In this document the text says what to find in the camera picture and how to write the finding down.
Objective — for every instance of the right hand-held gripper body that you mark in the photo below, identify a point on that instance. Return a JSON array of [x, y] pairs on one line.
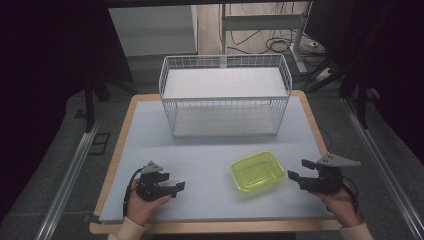
[[325, 181]]

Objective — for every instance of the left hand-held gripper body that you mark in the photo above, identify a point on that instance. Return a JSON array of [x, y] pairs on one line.
[[150, 188]]

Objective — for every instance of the yellow-green plastic container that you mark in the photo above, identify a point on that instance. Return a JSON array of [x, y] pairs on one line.
[[257, 170]]

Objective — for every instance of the person's left hand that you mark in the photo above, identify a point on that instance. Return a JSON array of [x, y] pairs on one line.
[[140, 210]]

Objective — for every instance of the person's right hand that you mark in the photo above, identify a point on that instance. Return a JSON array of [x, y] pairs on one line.
[[343, 206]]

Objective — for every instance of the black floor plate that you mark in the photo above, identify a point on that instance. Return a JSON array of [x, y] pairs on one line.
[[100, 143]]

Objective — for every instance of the black stand leg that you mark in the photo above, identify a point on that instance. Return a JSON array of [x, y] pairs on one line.
[[361, 103], [89, 106]]

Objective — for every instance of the white power strip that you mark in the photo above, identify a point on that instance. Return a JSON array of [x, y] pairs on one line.
[[323, 74]]

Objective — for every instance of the dark curtain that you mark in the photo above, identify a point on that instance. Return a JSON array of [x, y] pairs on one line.
[[403, 66], [40, 83]]

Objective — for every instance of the white board panel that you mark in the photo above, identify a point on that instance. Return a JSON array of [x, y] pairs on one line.
[[153, 30]]

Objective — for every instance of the white metal stand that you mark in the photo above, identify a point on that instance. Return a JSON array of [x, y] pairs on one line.
[[263, 22]]

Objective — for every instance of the metal floor rail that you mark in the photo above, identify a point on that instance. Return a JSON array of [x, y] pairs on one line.
[[68, 183], [383, 160]]

